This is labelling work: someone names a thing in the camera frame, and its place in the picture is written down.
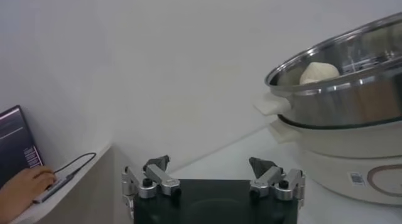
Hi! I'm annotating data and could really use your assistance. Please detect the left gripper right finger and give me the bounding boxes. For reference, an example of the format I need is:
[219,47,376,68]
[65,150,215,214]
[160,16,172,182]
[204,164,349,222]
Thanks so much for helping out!
[249,156,306,201]

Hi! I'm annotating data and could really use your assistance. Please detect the stainless steel steamer basket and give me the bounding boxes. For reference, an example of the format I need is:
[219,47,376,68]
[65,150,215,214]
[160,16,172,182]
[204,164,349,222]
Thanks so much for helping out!
[253,11,402,129]

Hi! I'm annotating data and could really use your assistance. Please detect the cream electric cooker pot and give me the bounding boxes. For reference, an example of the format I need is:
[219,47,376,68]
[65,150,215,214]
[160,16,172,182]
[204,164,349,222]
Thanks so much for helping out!
[268,117,402,207]

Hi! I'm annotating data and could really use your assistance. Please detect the person's bare hand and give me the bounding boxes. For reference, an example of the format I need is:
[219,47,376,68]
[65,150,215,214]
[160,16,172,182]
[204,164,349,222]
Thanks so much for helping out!
[6,166,58,213]

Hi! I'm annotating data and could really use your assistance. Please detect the person's bare forearm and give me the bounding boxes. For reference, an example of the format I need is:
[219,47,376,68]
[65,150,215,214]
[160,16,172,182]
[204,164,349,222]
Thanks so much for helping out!
[0,189,23,224]

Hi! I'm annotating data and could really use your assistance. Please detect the white steamed baozi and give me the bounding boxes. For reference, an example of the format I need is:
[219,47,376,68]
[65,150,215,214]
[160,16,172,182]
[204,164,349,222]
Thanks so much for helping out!
[299,61,340,85]

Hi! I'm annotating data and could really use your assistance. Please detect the grey usb hub with cable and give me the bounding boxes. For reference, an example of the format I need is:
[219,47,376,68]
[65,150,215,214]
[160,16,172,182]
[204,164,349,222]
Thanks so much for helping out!
[11,143,116,224]

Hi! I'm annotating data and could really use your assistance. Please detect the thin black usb cable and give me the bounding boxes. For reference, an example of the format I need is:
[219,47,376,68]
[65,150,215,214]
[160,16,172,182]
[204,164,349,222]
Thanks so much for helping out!
[53,152,97,179]

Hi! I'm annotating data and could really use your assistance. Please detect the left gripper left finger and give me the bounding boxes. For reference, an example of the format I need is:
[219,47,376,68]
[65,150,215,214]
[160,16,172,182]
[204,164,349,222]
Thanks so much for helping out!
[121,154,182,200]

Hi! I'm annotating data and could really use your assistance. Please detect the laptop with dark red screen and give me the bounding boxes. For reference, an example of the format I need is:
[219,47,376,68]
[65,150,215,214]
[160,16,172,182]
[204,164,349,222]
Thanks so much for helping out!
[0,105,45,188]

